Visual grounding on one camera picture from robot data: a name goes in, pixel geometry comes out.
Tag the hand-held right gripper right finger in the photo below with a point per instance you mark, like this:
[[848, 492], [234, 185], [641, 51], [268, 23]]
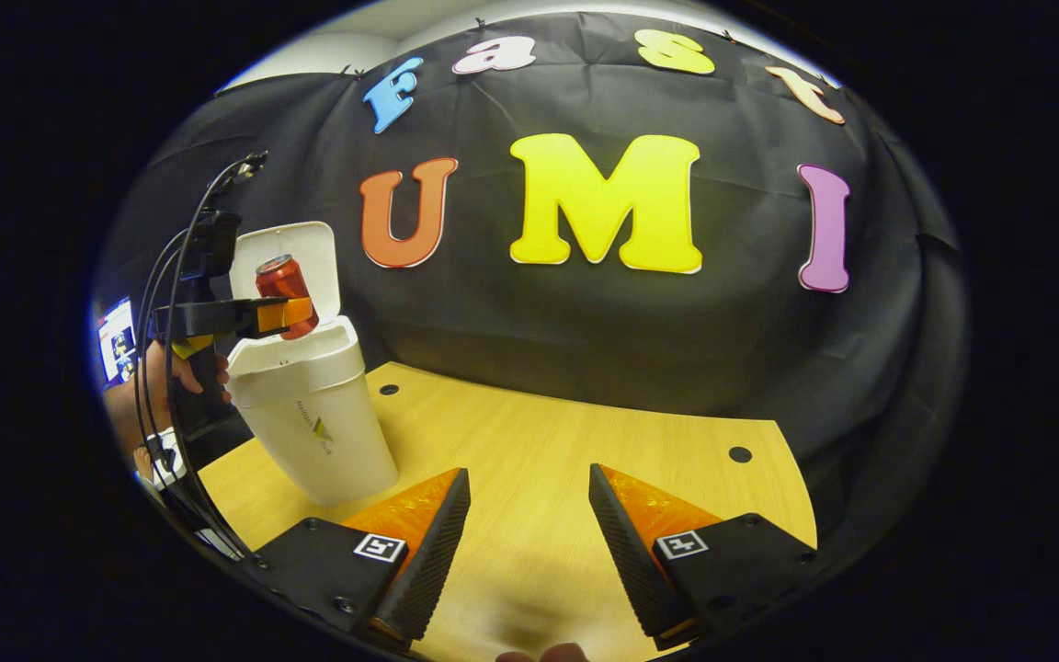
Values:
[[640, 561]]

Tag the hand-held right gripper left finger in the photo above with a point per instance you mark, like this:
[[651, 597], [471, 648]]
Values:
[[428, 561]]

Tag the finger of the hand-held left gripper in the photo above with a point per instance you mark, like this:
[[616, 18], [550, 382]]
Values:
[[272, 315]]

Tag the red pop can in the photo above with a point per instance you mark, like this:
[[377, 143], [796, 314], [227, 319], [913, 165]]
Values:
[[283, 276]]

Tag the white desktop garbage bin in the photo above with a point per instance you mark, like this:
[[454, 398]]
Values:
[[318, 414]]

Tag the wooden desktop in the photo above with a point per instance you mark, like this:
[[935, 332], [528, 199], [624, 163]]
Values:
[[539, 460]]

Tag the computer monitor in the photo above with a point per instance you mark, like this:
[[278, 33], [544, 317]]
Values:
[[116, 340]]

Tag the black backdrop cloth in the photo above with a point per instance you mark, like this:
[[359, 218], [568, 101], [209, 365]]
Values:
[[585, 340]]

